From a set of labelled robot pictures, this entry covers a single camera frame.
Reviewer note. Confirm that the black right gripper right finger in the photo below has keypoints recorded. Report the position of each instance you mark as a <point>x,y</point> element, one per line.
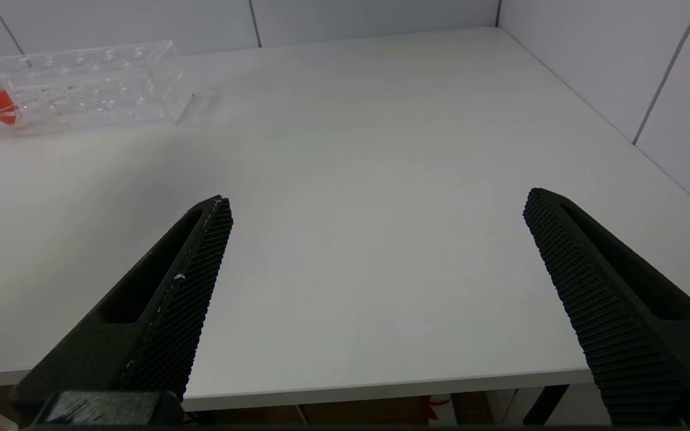
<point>620,323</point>

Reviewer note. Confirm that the white object with red mark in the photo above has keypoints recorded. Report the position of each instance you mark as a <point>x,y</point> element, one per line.
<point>438,410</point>

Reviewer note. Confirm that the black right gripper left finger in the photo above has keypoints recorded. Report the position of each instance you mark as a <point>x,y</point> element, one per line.
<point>165,311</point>

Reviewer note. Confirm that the clear acrylic test tube rack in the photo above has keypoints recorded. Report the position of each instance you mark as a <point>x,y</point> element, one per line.
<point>111,90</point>

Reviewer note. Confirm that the black table leg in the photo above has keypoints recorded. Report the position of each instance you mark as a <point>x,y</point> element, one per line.
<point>545,406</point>

